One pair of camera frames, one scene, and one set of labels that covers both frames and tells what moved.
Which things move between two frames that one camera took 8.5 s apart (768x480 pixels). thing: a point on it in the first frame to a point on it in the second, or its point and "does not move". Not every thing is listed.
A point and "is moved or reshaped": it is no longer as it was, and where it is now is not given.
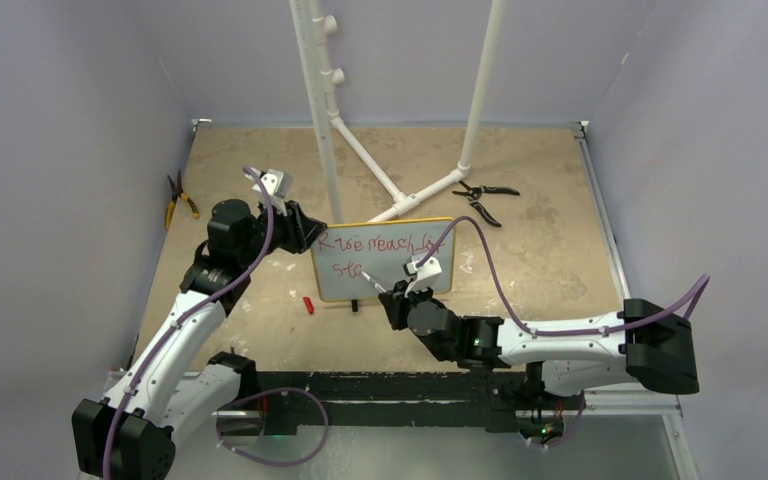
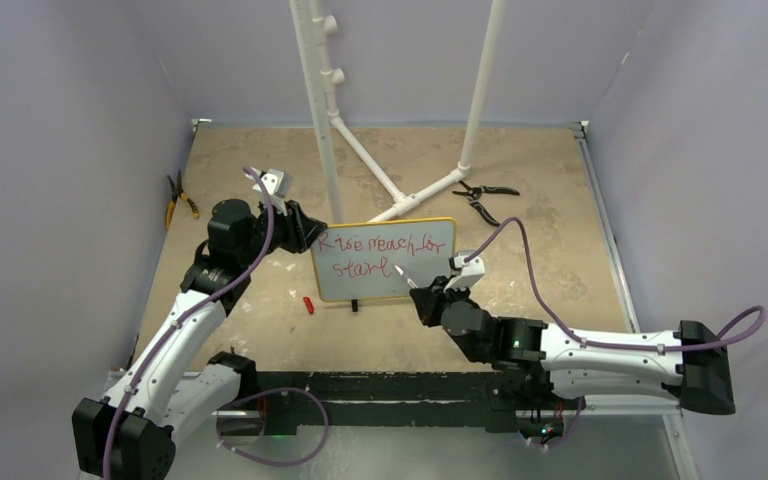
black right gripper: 397,303 to 425,300
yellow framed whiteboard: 379,249 does not move
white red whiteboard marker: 378,287 is moved or reshaped
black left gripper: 300,230 does not move
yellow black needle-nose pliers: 178,191 does not move
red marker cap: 308,304 does not move
